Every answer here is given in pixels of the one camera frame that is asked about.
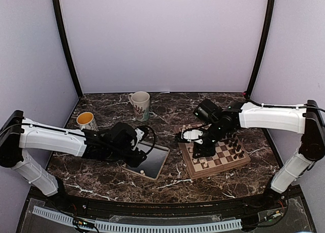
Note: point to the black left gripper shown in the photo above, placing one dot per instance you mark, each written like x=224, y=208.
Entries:
x=135, y=161

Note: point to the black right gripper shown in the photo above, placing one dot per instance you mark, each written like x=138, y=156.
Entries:
x=208, y=152

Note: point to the wooden chessboard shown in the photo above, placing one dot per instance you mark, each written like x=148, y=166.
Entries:
x=222, y=160

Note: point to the silver metal tray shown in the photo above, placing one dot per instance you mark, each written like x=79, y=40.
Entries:
x=152, y=165

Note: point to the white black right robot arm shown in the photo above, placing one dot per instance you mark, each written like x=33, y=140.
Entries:
x=303, y=119

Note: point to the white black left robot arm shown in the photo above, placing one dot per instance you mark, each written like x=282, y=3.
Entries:
x=19, y=134

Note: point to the dark chess pieces row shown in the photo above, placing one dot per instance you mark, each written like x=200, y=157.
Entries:
x=235, y=148

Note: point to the white mug orange interior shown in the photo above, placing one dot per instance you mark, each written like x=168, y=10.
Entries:
x=87, y=121

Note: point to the white floral ceramic mug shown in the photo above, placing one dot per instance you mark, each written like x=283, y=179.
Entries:
x=140, y=102

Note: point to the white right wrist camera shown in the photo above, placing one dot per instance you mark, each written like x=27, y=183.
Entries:
x=187, y=136

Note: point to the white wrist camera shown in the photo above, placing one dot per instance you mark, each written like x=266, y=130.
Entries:
x=187, y=136
x=139, y=137

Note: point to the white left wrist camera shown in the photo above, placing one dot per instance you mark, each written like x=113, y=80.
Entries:
x=139, y=137

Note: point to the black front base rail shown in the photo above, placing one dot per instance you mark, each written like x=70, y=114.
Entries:
x=238, y=207

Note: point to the white slotted cable duct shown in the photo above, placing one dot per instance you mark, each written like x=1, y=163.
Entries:
x=87, y=225

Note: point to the right black frame post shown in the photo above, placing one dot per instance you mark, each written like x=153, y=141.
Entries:
x=261, y=48

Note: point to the black frame post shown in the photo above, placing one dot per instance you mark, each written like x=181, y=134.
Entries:
x=65, y=47
x=261, y=48

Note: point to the left black frame post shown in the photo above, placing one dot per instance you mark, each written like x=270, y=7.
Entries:
x=65, y=47

